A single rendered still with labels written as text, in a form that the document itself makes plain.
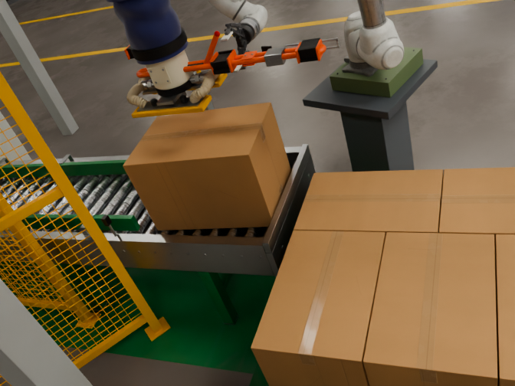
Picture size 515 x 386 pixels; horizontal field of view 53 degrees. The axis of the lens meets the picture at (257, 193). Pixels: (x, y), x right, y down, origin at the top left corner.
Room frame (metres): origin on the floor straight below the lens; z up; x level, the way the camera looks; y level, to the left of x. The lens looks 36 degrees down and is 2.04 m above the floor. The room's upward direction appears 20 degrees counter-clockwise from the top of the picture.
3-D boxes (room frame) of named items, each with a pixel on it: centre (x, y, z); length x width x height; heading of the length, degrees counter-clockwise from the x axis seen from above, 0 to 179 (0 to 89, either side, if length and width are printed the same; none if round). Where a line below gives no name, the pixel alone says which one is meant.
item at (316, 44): (1.76, -0.35, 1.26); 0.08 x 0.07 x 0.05; 61
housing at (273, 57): (1.83, -0.24, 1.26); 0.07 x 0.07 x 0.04; 61
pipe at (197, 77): (2.06, 0.17, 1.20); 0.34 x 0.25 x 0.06; 61
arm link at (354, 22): (2.33, -0.73, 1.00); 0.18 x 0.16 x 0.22; 5
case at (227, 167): (2.05, 0.16, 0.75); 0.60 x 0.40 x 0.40; 64
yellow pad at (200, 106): (1.98, 0.21, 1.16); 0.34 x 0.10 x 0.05; 61
